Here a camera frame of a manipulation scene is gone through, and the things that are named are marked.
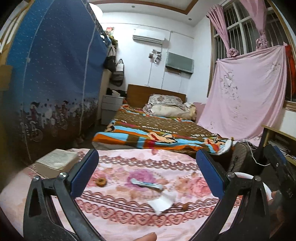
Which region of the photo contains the white tissue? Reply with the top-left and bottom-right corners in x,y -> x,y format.
147,191 -> 177,215

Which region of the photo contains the blue white wrapper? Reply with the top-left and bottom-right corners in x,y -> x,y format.
130,178 -> 164,191

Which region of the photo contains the red plastic trash bucket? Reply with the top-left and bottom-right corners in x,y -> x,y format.
234,172 -> 273,201

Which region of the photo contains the person's right hand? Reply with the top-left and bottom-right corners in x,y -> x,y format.
268,190 -> 285,231

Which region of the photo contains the person's left hand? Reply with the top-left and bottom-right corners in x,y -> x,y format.
134,232 -> 157,241

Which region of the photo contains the stack of papers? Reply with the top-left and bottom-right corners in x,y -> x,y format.
268,140 -> 295,159

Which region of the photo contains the wooden shelf desk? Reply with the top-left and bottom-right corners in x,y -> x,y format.
258,125 -> 295,166

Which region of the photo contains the dark mesh fan heater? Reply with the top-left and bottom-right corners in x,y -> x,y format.
228,142 -> 254,173

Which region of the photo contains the small brown nut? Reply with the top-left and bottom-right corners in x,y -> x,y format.
182,203 -> 189,211

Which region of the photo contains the pink floral table cloth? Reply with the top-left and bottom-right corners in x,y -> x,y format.
0,148 -> 243,241

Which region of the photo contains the white cardboard box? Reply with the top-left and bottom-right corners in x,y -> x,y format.
35,149 -> 79,178

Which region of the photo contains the small brown round core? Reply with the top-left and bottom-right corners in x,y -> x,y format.
96,178 -> 107,187

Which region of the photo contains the cream pillow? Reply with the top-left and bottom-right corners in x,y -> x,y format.
151,105 -> 197,121

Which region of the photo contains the pink hanging sheet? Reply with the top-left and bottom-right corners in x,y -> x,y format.
198,46 -> 287,146

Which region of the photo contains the colourful striped bed blanket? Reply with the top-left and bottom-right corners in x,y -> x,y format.
92,104 -> 233,155

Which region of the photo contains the red hanging cloth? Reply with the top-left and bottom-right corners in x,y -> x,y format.
285,44 -> 295,100

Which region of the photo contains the floral pillow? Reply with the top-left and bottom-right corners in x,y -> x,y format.
143,94 -> 185,112

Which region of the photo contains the wooden bed headboard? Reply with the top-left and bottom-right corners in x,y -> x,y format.
125,84 -> 186,108

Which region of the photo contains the white bedside drawer cabinet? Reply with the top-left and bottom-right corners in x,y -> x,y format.
101,95 -> 125,125

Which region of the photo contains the window with bars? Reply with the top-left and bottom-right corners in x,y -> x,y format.
208,1 -> 295,112

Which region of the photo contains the white grey hanging bag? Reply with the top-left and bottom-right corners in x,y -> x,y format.
109,59 -> 125,87

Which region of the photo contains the blue fabric wardrobe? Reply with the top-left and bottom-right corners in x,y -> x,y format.
1,1 -> 110,163

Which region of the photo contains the pink right curtain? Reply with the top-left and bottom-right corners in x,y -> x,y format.
240,0 -> 268,50

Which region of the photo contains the pink curtain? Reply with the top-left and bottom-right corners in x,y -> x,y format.
240,0 -> 268,50
207,4 -> 239,58

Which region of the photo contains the black hanging bag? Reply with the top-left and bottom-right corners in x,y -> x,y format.
103,45 -> 116,73

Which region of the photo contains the pink left curtain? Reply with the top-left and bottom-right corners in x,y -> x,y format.
207,4 -> 239,58

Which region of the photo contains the white power cable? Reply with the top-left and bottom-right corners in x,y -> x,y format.
245,139 -> 271,167

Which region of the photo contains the white wall air conditioner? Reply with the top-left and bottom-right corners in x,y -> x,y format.
132,29 -> 165,45

